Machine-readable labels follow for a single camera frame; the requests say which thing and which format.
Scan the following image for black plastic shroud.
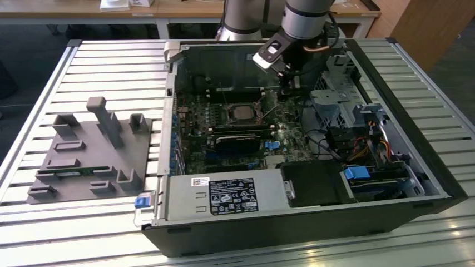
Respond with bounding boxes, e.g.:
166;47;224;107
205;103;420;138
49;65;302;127
276;160;354;209

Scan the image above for silver finned heatsink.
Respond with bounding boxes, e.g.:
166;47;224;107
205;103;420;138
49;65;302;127
265;155;289;169

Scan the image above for white cardboard box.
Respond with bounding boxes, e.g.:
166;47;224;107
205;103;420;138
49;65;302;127
98;0;130;12

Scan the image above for wooden cabinet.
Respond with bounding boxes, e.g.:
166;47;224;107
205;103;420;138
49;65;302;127
365;0;475;72

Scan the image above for yellow red power wires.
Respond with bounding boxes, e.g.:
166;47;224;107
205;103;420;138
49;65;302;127
352;136;393;165

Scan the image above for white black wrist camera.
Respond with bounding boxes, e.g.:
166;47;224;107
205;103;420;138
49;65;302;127
252;35;286;73

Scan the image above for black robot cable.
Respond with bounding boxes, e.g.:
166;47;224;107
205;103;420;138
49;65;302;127
322;13;341;48

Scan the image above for CPU socket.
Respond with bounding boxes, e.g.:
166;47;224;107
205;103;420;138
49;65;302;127
221;100;269;126

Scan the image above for brown curved tube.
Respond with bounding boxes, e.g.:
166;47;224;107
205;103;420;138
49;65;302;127
302;44;330;54

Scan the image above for blue disk carrier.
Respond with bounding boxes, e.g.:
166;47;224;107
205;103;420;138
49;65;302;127
342;166;370;182

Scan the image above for grey parts rack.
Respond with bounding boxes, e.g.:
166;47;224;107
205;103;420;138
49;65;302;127
27;96;153;205

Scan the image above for green RAM stick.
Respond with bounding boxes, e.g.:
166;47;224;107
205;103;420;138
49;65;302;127
54;165;110;177

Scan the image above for black PC case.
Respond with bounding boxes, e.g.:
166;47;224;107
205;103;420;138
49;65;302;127
139;37;466;258

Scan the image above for blue case latch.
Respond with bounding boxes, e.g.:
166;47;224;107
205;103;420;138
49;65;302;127
133;195;153;209

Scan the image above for silver perforated drive cage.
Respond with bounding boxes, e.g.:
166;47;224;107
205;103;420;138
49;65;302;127
309;54;372;131

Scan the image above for black graphics card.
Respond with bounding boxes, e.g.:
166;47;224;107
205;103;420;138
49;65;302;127
212;132;262;154

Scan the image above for blue grey plastic bracket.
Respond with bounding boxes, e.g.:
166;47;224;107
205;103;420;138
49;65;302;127
350;102;390;128

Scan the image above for green motherboard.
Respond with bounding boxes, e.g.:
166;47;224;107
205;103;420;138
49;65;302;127
171;88;320;176

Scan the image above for wooden desk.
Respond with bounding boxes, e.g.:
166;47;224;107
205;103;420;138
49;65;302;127
0;0;381;39

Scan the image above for silver green CPU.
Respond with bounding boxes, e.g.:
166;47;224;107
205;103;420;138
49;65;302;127
229;105;256;119

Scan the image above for silver power supply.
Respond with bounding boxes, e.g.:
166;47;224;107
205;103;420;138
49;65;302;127
157;174;296;223

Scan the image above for wire locking lever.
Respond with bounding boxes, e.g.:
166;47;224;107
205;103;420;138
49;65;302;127
218;81;229;106
256;93;269;125

